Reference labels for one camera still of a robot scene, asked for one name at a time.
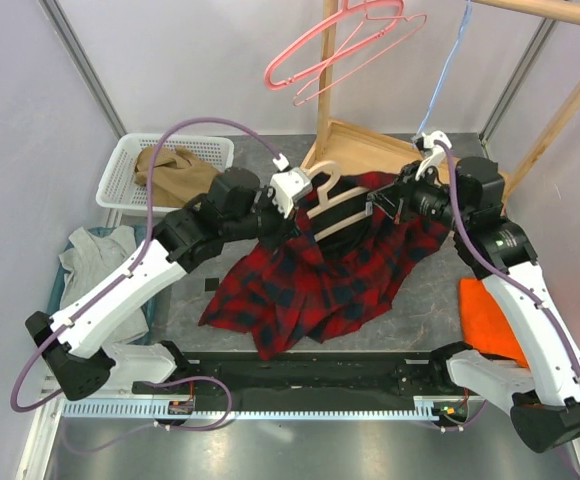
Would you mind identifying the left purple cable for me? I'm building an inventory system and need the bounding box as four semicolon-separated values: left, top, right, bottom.
9;116;291;413

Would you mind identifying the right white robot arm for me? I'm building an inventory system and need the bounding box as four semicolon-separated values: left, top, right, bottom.
369;157;580;453

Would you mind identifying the thin pink wire hanger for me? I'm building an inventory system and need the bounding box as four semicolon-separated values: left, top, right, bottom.
290;13;428;107

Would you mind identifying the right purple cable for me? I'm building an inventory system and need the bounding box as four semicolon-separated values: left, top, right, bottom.
434;140;580;451

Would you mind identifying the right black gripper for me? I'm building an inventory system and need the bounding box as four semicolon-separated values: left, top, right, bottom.
368;159;471;232

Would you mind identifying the purple cable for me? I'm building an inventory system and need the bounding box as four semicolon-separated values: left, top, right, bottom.
9;116;291;413
434;140;580;451

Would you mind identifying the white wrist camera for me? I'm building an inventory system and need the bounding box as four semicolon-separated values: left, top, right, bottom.
270;154;312;219
411;130;452;180

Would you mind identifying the small black square marker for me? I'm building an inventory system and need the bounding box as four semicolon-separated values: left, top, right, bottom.
204;278;220;292

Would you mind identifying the orange garment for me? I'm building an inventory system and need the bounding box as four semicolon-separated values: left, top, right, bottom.
458;278;529;368

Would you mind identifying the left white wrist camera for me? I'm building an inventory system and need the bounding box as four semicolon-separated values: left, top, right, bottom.
270;154;312;219

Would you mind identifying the beige wooden hanger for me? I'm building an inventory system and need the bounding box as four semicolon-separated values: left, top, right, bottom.
306;160;373;242

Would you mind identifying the white plastic basket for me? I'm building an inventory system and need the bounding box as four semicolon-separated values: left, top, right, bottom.
96;133;234;217

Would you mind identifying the wooden clothes rack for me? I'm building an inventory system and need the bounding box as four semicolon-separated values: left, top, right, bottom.
297;0;580;211

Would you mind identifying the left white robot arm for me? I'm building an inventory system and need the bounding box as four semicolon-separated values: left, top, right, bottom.
26;168;312;401

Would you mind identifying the red plaid skirt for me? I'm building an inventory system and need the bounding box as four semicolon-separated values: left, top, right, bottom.
199;193;449;360

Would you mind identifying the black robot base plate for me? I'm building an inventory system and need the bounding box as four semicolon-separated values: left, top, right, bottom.
134;341;486;412

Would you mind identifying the thick pink plastic hanger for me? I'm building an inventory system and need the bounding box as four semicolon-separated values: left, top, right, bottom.
263;0;405;92

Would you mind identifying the slotted white cable duct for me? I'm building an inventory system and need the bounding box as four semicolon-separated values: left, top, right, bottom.
62;394;486;420

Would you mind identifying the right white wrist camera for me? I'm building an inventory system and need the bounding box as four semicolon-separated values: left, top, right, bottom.
411;130;452;180

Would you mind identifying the grey t-shirt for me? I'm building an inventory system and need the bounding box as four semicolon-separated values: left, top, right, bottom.
58;226;151;346

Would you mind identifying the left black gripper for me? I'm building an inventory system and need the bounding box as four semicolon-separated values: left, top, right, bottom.
224;184;302;254

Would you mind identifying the tan brown garment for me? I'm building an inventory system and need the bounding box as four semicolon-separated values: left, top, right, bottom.
152;146;220;208

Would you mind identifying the light blue wire hanger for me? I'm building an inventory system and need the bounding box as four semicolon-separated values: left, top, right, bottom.
411;0;473;147

